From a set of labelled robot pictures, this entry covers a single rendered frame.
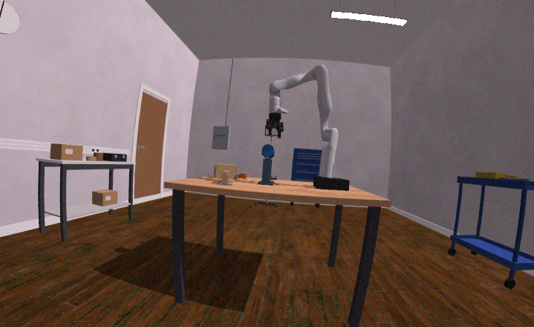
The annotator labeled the open wooden crate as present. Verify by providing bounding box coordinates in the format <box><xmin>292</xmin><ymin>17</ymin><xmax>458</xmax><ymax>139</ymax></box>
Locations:
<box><xmin>214</xmin><ymin>163</ymin><xmax>238</xmax><ymax>179</ymax></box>

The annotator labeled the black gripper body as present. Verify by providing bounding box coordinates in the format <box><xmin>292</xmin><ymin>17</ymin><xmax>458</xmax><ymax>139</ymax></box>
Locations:
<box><xmin>269</xmin><ymin>113</ymin><xmax>281</xmax><ymax>129</ymax></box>

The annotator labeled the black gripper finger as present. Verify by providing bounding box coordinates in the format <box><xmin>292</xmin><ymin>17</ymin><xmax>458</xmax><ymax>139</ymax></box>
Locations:
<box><xmin>266</xmin><ymin>119</ymin><xmax>277</xmax><ymax>137</ymax></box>
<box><xmin>276</xmin><ymin>122</ymin><xmax>284</xmax><ymax>138</ymax></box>

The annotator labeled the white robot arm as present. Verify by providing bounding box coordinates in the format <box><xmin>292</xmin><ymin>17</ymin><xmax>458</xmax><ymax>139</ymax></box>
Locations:
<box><xmin>269</xmin><ymin>65</ymin><xmax>339</xmax><ymax>178</ymax></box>

